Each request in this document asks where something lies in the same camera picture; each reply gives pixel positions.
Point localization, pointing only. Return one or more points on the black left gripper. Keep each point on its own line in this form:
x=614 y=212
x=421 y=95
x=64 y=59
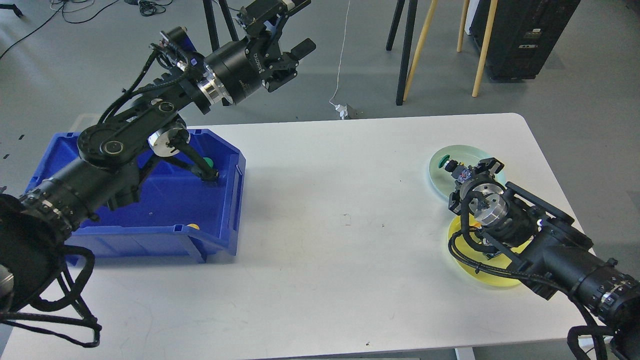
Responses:
x=237 y=69

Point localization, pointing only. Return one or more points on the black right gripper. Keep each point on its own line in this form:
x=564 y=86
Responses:
x=483 y=180

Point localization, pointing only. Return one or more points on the green button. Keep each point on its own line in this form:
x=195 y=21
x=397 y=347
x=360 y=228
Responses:
x=208 y=171
x=457 y=170

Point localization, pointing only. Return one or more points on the yellow push button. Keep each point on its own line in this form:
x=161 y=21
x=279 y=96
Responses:
x=481 y=244

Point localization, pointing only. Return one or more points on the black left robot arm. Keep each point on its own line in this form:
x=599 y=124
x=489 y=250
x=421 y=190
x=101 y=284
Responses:
x=42 y=277

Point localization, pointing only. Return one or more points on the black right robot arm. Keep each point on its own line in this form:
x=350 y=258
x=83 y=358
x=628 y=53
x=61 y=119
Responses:
x=509 y=232

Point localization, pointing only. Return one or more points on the light green plate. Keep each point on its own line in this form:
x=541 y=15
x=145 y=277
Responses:
x=440 y=179

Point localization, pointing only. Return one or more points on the yellow plate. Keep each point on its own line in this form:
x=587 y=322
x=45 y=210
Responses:
x=475 y=272

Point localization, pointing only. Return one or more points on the black tripod leg left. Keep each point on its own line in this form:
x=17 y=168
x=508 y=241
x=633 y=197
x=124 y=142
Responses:
x=211 y=24

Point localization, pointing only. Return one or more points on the black tripod leg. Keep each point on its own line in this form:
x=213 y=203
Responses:
x=211 y=24
x=411 y=13

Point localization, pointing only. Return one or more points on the white power adapter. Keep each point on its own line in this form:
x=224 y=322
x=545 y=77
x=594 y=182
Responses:
x=347 y=112

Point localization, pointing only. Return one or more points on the black tripod leg right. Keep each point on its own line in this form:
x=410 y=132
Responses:
x=411 y=13

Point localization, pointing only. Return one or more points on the wooden leg left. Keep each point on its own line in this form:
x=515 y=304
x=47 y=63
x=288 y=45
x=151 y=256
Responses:
x=419 y=48

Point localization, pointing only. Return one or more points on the wooden leg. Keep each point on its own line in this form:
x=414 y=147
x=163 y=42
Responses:
x=419 y=48
x=493 y=8

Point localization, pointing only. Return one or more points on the wooden leg right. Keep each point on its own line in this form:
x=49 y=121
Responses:
x=493 y=8

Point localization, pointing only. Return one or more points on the blue plastic bin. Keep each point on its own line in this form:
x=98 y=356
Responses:
x=139 y=205

